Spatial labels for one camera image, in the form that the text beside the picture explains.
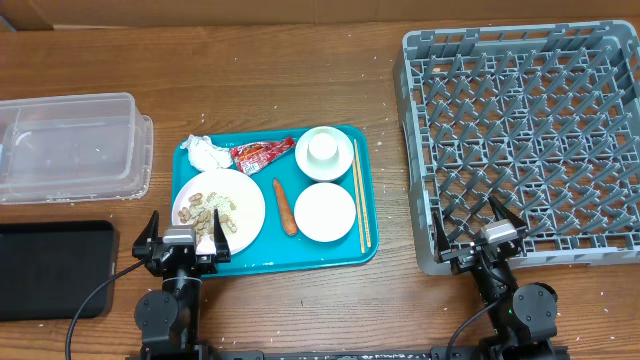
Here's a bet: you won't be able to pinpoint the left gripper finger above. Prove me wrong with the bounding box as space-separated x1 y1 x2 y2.
134 210 159 247
213 209 231 256

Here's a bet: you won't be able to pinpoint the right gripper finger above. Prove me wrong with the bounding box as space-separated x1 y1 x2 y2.
488 195 527 231
432 212 451 263

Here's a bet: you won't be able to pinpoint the wooden chopstick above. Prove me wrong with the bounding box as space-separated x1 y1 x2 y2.
352 157 366 254
353 139 372 251

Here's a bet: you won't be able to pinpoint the white saucer bowl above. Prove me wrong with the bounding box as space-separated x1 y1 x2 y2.
294 126 354 182

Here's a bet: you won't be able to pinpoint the white cup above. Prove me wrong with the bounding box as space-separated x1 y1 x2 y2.
308 133 338 168

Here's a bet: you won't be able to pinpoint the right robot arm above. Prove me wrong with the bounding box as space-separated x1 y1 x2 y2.
431 196 570 360

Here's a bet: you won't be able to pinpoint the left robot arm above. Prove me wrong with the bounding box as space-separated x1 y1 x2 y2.
132 212 231 360

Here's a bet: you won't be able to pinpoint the peanuts and rice scraps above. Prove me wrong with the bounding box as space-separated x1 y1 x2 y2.
178 192 237 237

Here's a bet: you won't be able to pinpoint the white plate with food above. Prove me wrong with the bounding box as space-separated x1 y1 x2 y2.
171 169 266 255

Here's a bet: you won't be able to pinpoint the orange carrot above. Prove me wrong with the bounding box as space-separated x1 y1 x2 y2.
272 178 298 236

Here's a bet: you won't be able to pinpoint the black plastic bin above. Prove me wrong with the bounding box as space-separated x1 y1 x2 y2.
1 220 119 321

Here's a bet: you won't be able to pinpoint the red snack wrapper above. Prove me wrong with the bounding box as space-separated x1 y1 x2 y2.
230 137 296 176

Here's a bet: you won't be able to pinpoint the crumpled white tissue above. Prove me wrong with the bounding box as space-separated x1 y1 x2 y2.
180 134 233 172

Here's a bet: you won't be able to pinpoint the grey dish rack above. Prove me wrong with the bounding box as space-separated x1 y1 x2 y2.
393 20 639 275

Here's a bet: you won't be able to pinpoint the teal plastic tray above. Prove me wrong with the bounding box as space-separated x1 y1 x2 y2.
172 125 380 278

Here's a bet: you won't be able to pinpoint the clear plastic bin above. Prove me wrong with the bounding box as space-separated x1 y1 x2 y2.
1 93 154 205

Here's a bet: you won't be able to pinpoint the cardboard backdrop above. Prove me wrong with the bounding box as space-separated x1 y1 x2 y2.
1 0 639 30

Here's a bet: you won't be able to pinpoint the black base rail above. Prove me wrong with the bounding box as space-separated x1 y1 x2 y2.
125 346 570 360

